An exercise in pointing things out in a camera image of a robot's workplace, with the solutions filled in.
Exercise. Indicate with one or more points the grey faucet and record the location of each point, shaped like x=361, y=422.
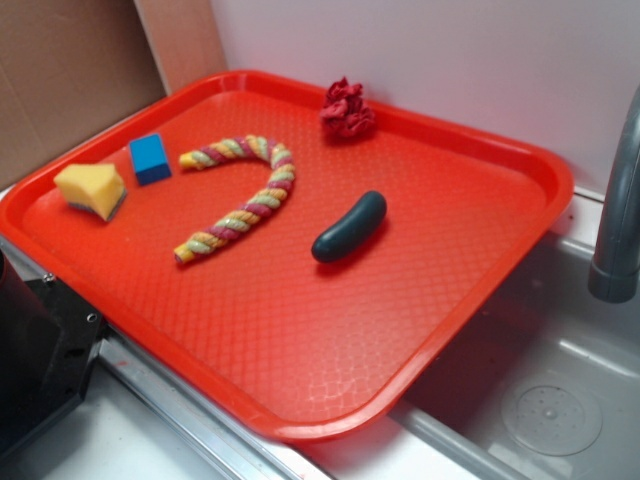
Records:
x=614, y=269

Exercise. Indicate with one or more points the crumpled red cloth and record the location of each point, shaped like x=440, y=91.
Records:
x=344, y=112

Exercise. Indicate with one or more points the yellow green sponge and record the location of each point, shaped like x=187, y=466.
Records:
x=97, y=188

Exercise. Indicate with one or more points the red plastic tray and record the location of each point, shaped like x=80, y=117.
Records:
x=296, y=349

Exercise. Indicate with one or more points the dark green toy cucumber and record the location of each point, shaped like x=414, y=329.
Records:
x=352, y=230

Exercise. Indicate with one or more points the grey sink basin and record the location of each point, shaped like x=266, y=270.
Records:
x=541, y=383

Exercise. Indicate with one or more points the blue rectangular block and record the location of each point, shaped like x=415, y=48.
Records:
x=149, y=159

